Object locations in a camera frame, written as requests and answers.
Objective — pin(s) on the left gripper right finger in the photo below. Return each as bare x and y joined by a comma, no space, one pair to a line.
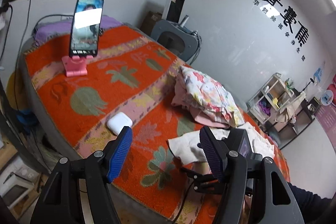
272,200

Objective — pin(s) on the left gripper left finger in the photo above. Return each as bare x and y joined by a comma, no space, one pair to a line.
60,200

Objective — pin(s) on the cream white knit sweater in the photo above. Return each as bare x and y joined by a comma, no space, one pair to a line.
245,140

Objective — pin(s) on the person right forearm dark sleeve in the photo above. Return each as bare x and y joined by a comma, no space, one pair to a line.
314,209

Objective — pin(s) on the floral pink clothes pile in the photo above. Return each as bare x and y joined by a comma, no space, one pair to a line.
206,99

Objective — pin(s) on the purple towel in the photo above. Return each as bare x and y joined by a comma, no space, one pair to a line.
265,107

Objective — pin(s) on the black metal shelf rack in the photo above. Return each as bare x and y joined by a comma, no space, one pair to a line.
284,133

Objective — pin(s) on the beige hanging towel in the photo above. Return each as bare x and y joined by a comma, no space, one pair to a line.
289,110

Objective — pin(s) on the white plastic shelf rack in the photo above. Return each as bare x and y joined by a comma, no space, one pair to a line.
276,93

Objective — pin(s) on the white earbuds case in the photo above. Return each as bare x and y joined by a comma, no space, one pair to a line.
118,122

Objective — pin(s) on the pink phone stand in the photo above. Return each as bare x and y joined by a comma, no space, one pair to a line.
76,65

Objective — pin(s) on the smartphone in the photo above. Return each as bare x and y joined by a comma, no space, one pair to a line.
85,29

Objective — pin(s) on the pink wall poster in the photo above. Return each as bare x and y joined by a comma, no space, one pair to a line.
326,114

